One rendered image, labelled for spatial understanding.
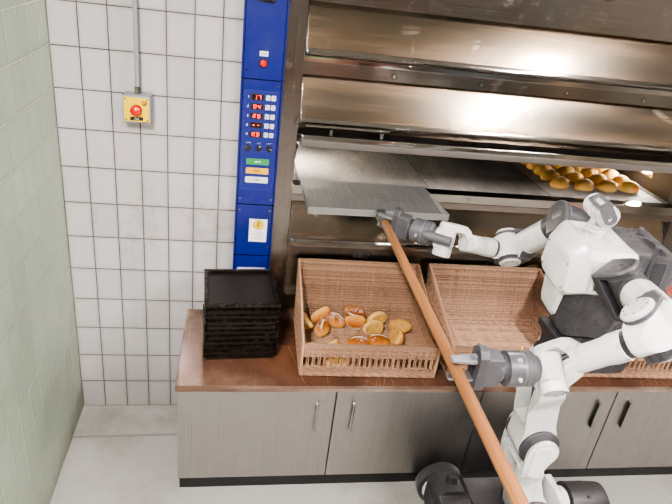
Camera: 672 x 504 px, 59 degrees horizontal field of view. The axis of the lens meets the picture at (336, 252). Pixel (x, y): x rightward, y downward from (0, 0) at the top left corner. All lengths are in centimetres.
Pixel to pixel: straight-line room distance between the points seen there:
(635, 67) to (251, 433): 214
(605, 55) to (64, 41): 207
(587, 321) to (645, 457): 140
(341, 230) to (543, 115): 97
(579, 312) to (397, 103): 110
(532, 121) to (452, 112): 35
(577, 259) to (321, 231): 117
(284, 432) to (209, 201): 98
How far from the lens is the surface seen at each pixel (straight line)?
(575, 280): 180
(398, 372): 241
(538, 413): 214
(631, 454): 315
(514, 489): 123
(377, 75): 240
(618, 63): 277
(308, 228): 255
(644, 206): 309
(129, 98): 233
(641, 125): 292
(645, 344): 144
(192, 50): 234
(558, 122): 271
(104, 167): 251
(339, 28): 235
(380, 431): 253
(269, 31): 230
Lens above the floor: 205
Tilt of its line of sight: 26 degrees down
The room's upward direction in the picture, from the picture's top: 7 degrees clockwise
